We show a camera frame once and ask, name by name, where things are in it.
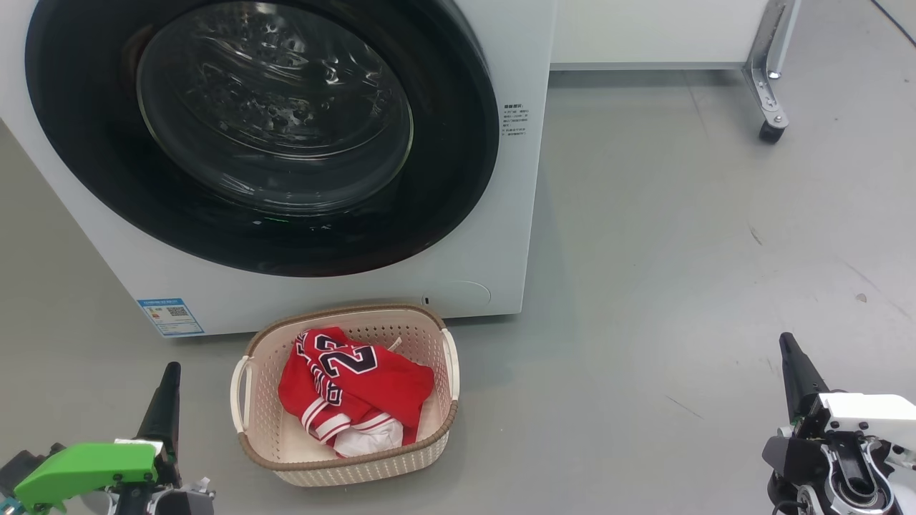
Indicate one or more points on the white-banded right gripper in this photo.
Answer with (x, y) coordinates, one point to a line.
(873, 411)

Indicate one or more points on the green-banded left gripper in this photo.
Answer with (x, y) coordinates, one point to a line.
(86, 465)

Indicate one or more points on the red basketball jersey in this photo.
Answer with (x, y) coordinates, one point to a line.
(365, 386)

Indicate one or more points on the white garment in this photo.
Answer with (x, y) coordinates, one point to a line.
(368, 440)

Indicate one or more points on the black round glass washer door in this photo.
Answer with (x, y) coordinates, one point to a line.
(272, 114)

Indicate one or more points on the cream perforated laundry basket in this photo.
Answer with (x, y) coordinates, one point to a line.
(265, 429)

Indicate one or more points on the white front-load washing machine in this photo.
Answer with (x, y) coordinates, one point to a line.
(515, 214)

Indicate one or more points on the blue white energy label sticker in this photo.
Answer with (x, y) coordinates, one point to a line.
(170, 317)

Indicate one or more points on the metal leg with caster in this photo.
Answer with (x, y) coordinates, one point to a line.
(769, 86)

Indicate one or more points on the white panel furniture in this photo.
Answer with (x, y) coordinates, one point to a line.
(644, 32)

